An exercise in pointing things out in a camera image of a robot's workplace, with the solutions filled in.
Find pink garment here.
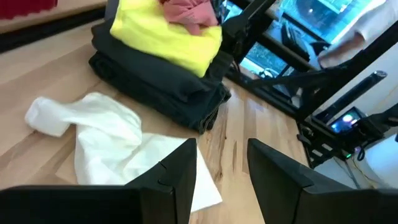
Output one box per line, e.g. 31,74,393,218
159,0,220,36

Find person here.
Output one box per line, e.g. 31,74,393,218
317,0,398,69

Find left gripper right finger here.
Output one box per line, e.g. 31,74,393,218
246,138,398,224

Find small lit display screen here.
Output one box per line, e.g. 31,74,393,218
329,107,365,134

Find black t-shirt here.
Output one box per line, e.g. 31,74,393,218
91,0,234,103

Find black Netgear network switch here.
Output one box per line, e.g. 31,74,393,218
297,124,355,169

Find dark denim jeans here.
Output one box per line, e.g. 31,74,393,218
93,68,232,134

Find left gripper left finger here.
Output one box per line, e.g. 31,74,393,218
0,138,198,224

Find black cylindrical post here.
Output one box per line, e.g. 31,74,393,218
313,70,388,124

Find red plastic laundry basket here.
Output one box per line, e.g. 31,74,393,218
0,0,58,21

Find yellow shirt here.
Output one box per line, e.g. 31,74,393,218
109,0,223,78

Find white garment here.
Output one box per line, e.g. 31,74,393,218
24,92,223,213

